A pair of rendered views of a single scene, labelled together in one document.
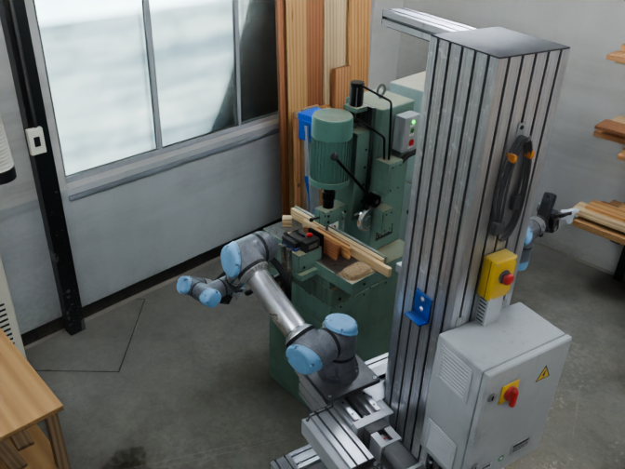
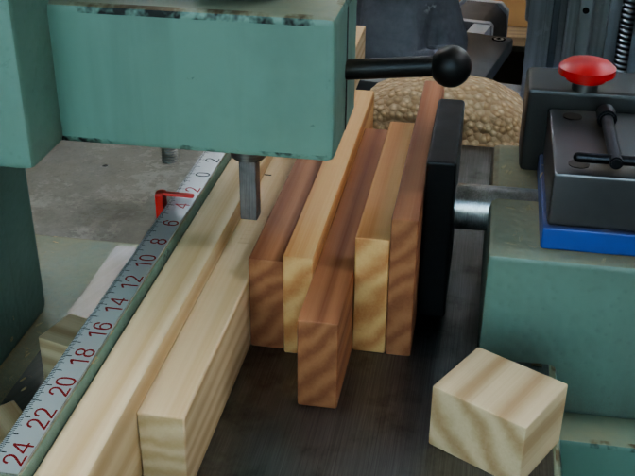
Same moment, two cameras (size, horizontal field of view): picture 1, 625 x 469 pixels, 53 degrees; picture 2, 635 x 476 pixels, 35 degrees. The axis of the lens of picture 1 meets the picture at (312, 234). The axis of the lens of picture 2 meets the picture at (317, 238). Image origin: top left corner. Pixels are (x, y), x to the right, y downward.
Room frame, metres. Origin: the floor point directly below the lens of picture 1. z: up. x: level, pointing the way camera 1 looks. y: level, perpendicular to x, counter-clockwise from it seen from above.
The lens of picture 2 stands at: (2.77, 0.33, 1.19)
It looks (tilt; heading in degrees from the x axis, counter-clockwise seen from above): 29 degrees down; 233
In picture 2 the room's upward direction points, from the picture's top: straight up
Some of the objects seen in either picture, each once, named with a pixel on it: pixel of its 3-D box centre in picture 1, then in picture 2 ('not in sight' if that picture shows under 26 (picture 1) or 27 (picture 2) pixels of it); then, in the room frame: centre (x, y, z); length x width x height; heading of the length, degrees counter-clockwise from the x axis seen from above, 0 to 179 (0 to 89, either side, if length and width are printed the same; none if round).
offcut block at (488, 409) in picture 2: not in sight; (497, 414); (2.50, 0.10, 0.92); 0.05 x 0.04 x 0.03; 105
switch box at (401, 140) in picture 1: (405, 131); not in sight; (2.63, -0.39, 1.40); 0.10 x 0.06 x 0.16; 133
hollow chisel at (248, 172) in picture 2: not in sight; (249, 173); (2.51, -0.07, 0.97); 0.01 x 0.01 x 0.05; 43
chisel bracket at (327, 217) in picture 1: (330, 214); (209, 74); (2.53, -0.08, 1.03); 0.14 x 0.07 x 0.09; 133
